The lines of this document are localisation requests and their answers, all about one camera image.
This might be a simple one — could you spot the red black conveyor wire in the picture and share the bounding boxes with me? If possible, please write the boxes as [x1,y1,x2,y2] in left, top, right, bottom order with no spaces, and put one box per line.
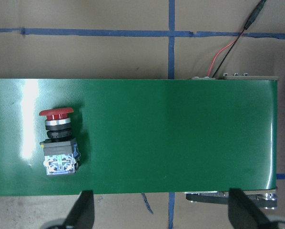
[208,0,267,79]

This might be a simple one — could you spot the red push button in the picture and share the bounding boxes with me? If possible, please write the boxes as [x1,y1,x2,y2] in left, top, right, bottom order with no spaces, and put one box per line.
[39,107,81,176]

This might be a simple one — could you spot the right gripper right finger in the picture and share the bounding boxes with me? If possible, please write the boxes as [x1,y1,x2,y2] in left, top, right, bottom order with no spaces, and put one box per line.
[228,188,274,229]

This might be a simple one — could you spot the green conveyor belt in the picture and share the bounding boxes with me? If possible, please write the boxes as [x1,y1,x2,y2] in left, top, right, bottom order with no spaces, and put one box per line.
[0,76,277,208]

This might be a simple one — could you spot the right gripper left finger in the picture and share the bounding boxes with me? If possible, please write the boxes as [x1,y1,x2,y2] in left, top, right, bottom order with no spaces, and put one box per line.
[61,190,95,229]

